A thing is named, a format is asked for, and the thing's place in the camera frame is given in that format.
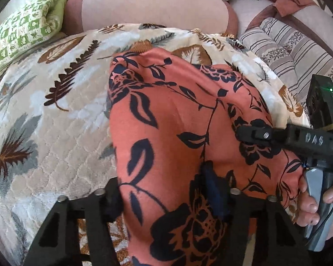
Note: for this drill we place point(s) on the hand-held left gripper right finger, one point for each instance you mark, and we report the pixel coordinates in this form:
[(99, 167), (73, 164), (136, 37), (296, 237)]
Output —
[(211, 183)]

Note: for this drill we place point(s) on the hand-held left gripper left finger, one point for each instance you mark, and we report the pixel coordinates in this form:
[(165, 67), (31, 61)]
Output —
[(112, 206)]

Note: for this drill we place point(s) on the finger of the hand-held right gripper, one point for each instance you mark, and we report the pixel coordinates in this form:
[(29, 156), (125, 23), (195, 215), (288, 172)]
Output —
[(255, 134)]

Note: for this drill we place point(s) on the orange floral garment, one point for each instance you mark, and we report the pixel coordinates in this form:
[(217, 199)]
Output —
[(169, 130)]

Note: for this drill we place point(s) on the person's right hand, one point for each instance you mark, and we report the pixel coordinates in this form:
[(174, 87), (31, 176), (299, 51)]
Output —
[(308, 207)]

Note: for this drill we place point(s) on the striped grey cushion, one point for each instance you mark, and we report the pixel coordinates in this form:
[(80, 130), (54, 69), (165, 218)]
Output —
[(288, 50)]

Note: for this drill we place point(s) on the leaf-print quilted blanket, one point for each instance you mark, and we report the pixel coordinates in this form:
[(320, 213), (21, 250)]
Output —
[(58, 130)]

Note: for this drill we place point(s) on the pink brown-trimmed cushion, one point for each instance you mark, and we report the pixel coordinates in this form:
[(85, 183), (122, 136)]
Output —
[(249, 11)]

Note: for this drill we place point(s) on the green white checkered pillow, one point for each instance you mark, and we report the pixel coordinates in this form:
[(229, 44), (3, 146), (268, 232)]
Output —
[(25, 30)]

